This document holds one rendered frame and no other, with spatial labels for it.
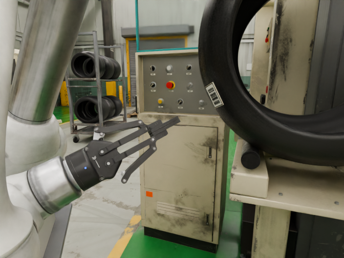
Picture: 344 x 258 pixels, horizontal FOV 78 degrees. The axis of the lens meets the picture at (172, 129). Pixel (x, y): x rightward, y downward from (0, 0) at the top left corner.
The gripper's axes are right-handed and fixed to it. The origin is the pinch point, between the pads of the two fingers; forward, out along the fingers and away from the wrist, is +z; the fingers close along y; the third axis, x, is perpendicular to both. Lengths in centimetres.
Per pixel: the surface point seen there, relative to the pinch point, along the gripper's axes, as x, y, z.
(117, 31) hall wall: -866, -491, 300
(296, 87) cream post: -12, 10, 56
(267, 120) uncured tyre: 7.0, 9.5, 19.6
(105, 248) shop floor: -115, 52, -40
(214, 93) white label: 0.5, -1.3, 15.1
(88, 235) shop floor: -131, 43, -48
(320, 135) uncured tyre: 12.2, 16.9, 25.1
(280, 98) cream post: -16, 11, 51
